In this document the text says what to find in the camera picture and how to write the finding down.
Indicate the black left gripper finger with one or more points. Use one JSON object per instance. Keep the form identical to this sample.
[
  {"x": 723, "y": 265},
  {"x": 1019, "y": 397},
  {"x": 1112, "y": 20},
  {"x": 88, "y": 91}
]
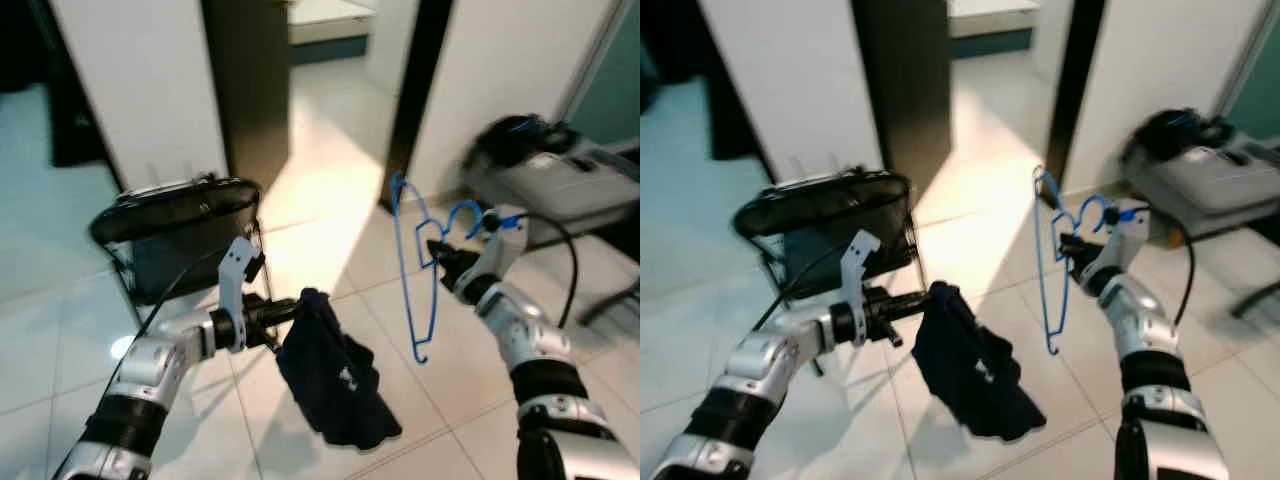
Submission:
[
  {"x": 925, "y": 300},
  {"x": 300, "y": 305}
]

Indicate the navy blue garment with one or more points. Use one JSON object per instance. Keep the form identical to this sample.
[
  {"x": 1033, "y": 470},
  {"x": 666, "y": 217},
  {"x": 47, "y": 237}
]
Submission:
[
  {"x": 335, "y": 385},
  {"x": 980, "y": 375}
]

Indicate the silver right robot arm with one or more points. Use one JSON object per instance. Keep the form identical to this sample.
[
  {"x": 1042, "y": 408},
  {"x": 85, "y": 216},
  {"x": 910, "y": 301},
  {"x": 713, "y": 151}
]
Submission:
[
  {"x": 530, "y": 350},
  {"x": 1150, "y": 340}
]

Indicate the black backpack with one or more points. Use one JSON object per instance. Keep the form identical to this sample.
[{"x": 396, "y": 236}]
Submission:
[
  {"x": 515, "y": 142},
  {"x": 1175, "y": 135}
]

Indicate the grey box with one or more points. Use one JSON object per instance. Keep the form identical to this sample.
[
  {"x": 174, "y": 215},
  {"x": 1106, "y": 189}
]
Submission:
[
  {"x": 1210, "y": 180},
  {"x": 570, "y": 190}
]

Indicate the black door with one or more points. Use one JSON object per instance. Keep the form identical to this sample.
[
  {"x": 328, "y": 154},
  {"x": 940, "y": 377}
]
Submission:
[
  {"x": 905, "y": 80},
  {"x": 250, "y": 80}
]

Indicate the white bed with teal base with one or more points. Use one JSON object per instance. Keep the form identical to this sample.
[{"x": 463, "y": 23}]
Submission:
[
  {"x": 990, "y": 20},
  {"x": 330, "y": 25}
]

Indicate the teal glass door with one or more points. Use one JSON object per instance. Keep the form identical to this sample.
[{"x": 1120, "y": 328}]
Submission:
[
  {"x": 1255, "y": 65},
  {"x": 610, "y": 70}
]

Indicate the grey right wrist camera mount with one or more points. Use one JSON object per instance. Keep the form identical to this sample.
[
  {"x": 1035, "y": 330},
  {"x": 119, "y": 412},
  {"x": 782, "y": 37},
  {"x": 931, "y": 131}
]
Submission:
[
  {"x": 1127, "y": 235},
  {"x": 503, "y": 245}
]

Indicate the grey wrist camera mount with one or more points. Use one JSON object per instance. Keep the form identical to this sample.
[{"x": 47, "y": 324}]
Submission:
[
  {"x": 503, "y": 245},
  {"x": 858, "y": 270},
  {"x": 1127, "y": 235},
  {"x": 235, "y": 275}
]

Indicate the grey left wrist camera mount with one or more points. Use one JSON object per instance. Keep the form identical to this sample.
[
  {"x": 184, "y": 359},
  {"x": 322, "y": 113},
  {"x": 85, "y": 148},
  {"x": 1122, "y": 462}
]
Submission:
[
  {"x": 235, "y": 275},
  {"x": 858, "y": 270}
]

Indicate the black door frame post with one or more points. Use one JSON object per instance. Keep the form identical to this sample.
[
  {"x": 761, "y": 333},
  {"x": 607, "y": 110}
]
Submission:
[
  {"x": 1075, "y": 90},
  {"x": 70, "y": 90},
  {"x": 415, "y": 100},
  {"x": 725, "y": 90}
]

